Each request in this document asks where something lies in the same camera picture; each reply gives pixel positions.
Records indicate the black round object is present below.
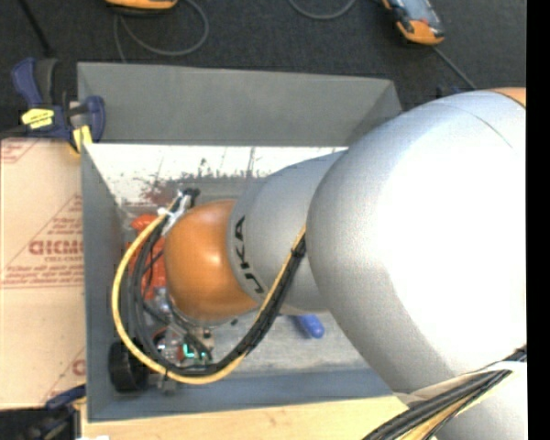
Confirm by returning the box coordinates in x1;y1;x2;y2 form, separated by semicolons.
107;340;150;394

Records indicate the orange plastic object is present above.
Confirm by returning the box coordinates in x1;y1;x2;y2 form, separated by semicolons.
126;213;169;303

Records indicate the blue plastic object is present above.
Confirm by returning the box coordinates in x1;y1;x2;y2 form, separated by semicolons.
291;313;326;340

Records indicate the brown cardboard board red print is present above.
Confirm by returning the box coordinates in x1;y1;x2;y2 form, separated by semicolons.
0;137;89;413

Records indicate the grey metal bin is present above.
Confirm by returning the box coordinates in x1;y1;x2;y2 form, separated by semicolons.
76;61;403;424

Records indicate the black cylinder on white bracket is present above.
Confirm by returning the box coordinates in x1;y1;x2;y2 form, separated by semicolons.
157;186;202;237

